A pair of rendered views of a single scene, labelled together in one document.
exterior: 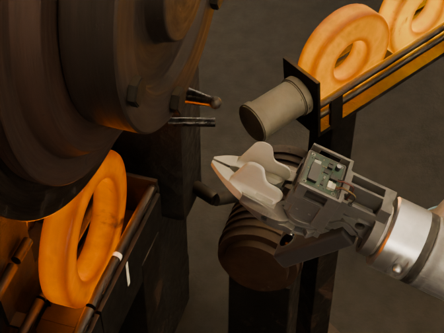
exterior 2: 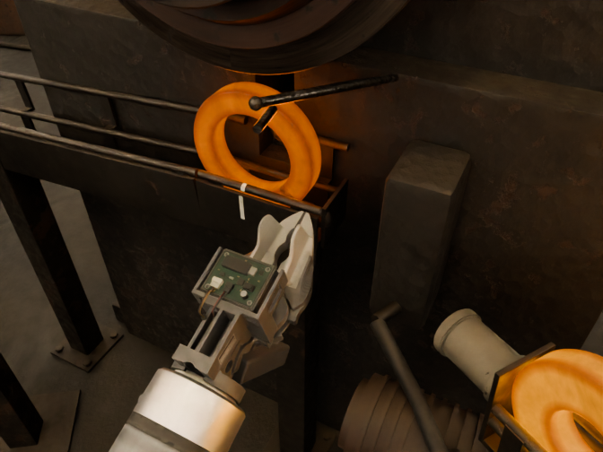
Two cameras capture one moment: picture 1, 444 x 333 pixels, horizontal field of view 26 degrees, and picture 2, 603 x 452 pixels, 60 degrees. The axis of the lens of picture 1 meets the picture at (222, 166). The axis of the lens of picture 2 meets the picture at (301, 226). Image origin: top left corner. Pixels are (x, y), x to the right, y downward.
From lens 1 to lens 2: 1.08 m
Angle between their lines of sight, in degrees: 68
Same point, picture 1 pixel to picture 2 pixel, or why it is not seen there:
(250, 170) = (265, 223)
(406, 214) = (177, 386)
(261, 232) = (369, 395)
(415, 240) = (145, 401)
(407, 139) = not seen: outside the picture
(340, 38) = (575, 387)
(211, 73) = not seen: outside the picture
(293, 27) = not seen: outside the picture
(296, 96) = (490, 365)
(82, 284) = (216, 165)
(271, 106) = (467, 334)
